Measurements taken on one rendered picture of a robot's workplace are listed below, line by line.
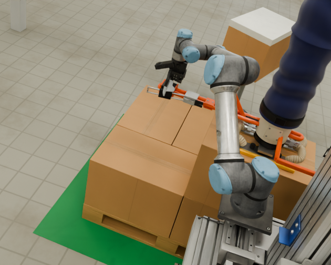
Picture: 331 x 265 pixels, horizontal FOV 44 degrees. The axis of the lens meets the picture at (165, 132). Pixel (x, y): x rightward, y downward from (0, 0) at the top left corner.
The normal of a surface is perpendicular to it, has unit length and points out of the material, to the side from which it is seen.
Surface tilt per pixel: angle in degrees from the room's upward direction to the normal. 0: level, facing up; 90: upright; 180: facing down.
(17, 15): 90
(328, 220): 90
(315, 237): 90
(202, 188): 90
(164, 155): 0
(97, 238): 0
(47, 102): 0
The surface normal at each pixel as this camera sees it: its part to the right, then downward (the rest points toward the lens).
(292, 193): -0.32, 0.54
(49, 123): 0.21, -0.77
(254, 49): -0.61, 0.38
